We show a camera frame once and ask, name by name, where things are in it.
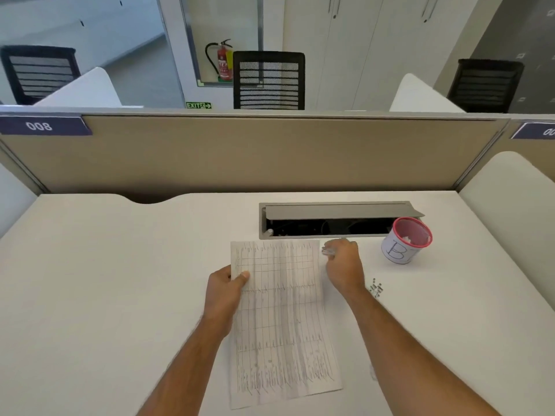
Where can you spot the beige desk partition panel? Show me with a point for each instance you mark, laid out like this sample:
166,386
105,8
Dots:
269,153

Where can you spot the person's right hand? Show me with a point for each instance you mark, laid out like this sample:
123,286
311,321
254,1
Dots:
345,268

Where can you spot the printed table paper sheet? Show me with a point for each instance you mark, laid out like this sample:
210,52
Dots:
282,320

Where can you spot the person's left forearm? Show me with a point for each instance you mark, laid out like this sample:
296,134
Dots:
182,372

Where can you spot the white cup with red rim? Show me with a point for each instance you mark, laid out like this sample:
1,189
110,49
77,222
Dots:
405,242

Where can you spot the blue desk number label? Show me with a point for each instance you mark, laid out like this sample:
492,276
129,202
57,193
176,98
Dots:
41,125
535,131

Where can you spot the silver pen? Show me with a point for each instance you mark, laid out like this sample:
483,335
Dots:
328,252

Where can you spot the white side divider panel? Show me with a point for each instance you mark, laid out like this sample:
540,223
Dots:
422,95
511,216
13,199
82,88

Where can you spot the person's right forearm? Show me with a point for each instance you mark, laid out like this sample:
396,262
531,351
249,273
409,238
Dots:
407,355

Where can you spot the person's right fingers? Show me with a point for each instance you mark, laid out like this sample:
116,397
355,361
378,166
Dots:
340,247

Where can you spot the glass door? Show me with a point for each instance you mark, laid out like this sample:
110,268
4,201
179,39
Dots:
216,38

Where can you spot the red fire extinguisher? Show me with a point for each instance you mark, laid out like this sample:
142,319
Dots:
222,60

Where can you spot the person's left hand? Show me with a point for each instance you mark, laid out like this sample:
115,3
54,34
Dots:
223,296

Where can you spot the pile of small metal clips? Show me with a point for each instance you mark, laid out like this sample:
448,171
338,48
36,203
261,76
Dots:
376,289

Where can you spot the person's left thumb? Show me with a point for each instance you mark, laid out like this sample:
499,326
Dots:
240,279

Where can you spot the black mesh office chair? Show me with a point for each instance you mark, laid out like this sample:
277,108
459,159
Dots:
269,80
39,73
485,84

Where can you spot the white cabinet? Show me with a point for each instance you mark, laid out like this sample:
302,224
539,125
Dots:
381,47

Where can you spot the green exit sign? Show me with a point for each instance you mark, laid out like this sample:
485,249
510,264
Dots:
198,105

